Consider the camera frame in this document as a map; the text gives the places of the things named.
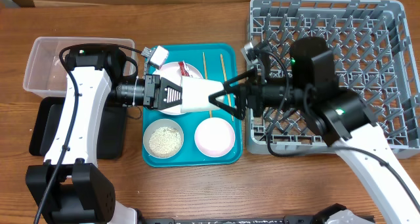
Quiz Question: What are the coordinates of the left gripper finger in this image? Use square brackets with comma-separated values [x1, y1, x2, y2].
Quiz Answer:
[158, 87, 182, 110]
[160, 77, 182, 93]

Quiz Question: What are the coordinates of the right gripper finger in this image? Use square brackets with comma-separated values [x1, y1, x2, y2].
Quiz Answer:
[223, 68, 258, 93]
[209, 91, 245, 120]

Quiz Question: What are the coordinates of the red snack wrapper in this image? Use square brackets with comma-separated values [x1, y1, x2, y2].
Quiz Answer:
[178, 61, 190, 77]

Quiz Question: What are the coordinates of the white paper cup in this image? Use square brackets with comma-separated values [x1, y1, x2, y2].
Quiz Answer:
[180, 76, 224, 113]

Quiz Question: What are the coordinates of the grey bowl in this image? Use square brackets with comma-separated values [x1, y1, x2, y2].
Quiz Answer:
[143, 119, 184, 159]

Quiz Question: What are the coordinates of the white rice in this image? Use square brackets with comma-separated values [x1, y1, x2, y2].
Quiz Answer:
[149, 127, 182, 158]

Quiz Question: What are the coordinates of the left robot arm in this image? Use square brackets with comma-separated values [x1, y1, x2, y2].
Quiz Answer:
[26, 43, 182, 223]

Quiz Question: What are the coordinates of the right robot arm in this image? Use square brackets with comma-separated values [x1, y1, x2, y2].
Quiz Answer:
[209, 37, 419, 223]

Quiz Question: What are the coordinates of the grey dishwasher rack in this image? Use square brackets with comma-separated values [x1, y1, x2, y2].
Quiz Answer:
[247, 0, 419, 159]

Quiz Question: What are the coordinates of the white round plate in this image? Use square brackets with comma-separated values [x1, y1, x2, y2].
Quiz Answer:
[152, 62, 203, 116]

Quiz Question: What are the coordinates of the left wooden chopstick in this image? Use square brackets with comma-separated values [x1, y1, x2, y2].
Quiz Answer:
[202, 52, 213, 118]

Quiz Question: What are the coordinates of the wooden chopstick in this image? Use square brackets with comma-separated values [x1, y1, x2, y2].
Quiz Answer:
[220, 54, 234, 122]
[202, 52, 213, 118]

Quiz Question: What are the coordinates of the right wooden chopstick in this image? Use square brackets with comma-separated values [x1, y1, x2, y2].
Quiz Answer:
[220, 54, 234, 122]

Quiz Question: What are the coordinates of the white pink bowl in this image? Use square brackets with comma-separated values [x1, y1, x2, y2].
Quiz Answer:
[194, 118, 236, 158]

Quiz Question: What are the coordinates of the black tray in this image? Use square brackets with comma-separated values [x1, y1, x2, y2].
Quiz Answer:
[29, 97, 127, 160]

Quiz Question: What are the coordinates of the clear plastic bin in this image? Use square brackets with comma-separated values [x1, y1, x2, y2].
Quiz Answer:
[23, 37, 135, 98]

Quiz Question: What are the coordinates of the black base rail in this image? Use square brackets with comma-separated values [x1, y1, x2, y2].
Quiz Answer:
[137, 214, 375, 224]

